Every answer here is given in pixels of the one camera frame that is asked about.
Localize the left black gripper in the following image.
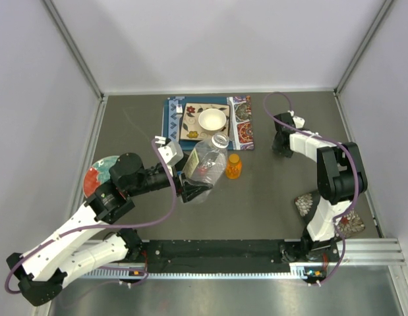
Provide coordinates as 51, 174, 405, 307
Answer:
127, 153, 213, 201

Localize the large clear juice bottle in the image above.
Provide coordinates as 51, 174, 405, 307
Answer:
183, 132, 229, 203

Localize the orange juice bottle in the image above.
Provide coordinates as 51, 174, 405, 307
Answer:
225, 153, 242, 179

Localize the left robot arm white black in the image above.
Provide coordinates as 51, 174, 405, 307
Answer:
7, 153, 213, 307

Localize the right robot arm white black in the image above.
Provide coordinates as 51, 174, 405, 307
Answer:
272, 112, 368, 263

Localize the red cap clear bottle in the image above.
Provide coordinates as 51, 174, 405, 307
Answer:
197, 167, 208, 176

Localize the blue patterned placemat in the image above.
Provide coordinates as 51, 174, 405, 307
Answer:
162, 95, 254, 151

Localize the square floral beige plate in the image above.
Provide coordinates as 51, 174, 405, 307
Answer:
179, 103, 230, 141

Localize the black floral square plate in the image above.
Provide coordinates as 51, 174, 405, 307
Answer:
295, 190, 365, 238

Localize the white ceramic bowl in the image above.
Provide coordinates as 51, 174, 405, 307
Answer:
198, 109, 227, 132

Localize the round red teal plate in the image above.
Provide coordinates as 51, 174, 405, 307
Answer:
82, 155, 119, 198

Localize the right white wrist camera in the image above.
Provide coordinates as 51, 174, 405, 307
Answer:
288, 111, 305, 129

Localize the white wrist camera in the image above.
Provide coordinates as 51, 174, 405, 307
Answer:
155, 136, 184, 167
288, 111, 305, 129

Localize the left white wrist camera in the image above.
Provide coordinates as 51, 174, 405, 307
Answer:
155, 136, 184, 167

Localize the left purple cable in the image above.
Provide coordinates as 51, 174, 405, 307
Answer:
4, 138, 179, 294

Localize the purple cable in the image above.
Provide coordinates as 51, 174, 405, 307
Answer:
262, 91, 361, 286
4, 138, 179, 294

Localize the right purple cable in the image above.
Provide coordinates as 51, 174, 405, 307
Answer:
262, 91, 361, 286

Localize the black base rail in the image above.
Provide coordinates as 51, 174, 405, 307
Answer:
144, 240, 305, 274

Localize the grey cable duct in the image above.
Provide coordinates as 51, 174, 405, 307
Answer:
81, 265, 326, 281

